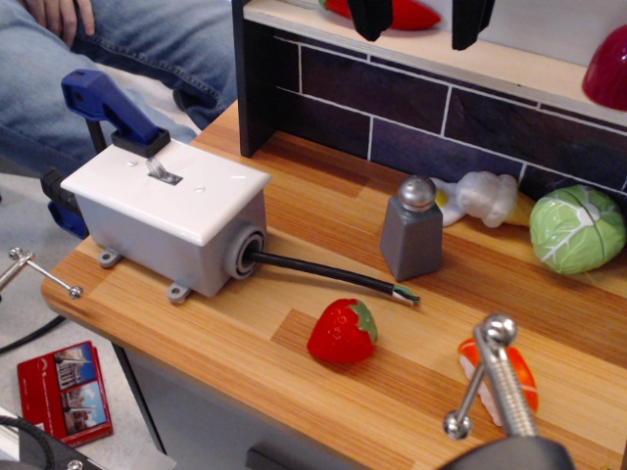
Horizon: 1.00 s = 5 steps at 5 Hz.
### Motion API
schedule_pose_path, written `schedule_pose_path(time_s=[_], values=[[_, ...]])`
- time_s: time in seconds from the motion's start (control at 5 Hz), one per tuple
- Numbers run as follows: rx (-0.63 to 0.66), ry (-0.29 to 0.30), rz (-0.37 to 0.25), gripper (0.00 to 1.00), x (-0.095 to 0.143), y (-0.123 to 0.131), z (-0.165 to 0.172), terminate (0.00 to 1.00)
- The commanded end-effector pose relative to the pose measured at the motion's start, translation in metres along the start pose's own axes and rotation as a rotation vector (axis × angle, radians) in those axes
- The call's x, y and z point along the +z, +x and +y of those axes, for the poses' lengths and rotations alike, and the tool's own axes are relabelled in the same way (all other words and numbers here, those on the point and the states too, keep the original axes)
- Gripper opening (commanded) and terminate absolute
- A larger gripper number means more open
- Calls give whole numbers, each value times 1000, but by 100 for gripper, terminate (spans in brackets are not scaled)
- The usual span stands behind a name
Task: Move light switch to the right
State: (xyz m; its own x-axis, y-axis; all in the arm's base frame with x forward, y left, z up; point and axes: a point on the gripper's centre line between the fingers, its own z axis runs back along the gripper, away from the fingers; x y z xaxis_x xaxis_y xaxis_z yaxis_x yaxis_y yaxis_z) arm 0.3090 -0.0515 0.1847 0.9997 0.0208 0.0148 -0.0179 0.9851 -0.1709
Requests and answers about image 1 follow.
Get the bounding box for grey light switch box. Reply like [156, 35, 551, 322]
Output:
[62, 140, 271, 304]

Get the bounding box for blue jeans legs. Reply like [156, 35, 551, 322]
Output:
[0, 0, 240, 178]

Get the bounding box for metal clamp screw right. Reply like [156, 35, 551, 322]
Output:
[443, 313, 538, 440]

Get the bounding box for red toy chili pepper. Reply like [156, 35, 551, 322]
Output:
[319, 0, 441, 30]

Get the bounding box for yellow toy piece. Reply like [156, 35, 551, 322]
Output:
[505, 191, 536, 227]

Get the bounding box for red toy strawberry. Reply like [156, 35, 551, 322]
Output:
[307, 299, 378, 362]

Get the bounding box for blue bar clamp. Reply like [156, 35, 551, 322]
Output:
[40, 70, 170, 239]

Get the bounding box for toy fried egg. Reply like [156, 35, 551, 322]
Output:
[431, 177, 466, 227]

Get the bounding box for metal clamp screw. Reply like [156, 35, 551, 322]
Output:
[0, 247, 83, 300]
[443, 313, 538, 440]

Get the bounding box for dark red toy onion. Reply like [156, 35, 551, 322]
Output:
[582, 24, 626, 112]

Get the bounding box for black cable with wires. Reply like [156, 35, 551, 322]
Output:
[248, 251, 422, 307]

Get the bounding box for black floor cable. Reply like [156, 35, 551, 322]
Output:
[0, 314, 67, 354]

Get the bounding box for person's hand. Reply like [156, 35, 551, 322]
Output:
[21, 0, 96, 47]

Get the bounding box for red printed box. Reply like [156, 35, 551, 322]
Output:
[17, 341, 114, 447]

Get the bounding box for green toy cabbage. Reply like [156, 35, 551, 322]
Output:
[530, 185, 626, 275]

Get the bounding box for white toy garlic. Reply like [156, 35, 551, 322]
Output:
[456, 171, 518, 228]

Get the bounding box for orange salmon sushi toy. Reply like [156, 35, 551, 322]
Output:
[458, 338, 539, 427]

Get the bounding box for wooden toy kitchen shelf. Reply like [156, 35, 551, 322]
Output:
[232, 1, 626, 203]

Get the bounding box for metal clamp screw left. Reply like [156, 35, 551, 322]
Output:
[0, 247, 83, 300]

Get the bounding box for grey salt shaker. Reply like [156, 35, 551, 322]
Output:
[379, 175, 443, 281]

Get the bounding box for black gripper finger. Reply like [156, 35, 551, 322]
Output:
[349, 0, 393, 42]
[452, 0, 495, 51]

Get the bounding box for clear light switch toggle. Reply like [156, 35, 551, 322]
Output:
[146, 157, 180, 185]

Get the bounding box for grey cabinet with handle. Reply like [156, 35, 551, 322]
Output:
[114, 346, 364, 469]

